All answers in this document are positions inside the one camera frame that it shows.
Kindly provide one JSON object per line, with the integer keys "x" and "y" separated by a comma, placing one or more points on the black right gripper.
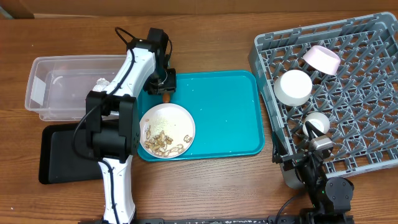
{"x": 292, "y": 160}

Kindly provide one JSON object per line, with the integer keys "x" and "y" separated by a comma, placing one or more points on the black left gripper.
{"x": 170, "y": 86}

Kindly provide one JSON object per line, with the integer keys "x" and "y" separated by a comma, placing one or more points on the white plastic cup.
{"x": 319, "y": 120}

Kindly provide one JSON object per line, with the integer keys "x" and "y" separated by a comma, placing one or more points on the orange carrot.
{"x": 166, "y": 98}

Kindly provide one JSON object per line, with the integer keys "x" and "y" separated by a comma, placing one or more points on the white bowl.
{"x": 293, "y": 88}

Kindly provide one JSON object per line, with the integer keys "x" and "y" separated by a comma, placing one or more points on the white plate with food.
{"x": 167, "y": 131}

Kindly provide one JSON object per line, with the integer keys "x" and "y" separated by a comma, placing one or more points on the foil ball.
{"x": 101, "y": 84}

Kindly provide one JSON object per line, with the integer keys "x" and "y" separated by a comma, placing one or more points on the pink bowl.
{"x": 322, "y": 59}

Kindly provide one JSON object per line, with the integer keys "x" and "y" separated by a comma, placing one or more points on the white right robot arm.
{"x": 330, "y": 197}

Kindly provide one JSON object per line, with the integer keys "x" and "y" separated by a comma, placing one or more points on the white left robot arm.
{"x": 111, "y": 121}

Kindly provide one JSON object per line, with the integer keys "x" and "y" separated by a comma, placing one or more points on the grey dishwasher rack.
{"x": 360, "y": 101}

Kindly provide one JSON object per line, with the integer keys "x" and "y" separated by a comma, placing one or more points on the teal plastic tray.
{"x": 226, "y": 110}

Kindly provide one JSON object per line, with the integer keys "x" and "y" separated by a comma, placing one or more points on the clear plastic bin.
{"x": 58, "y": 85}

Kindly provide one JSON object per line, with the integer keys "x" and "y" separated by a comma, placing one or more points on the black tray bin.
{"x": 58, "y": 162}

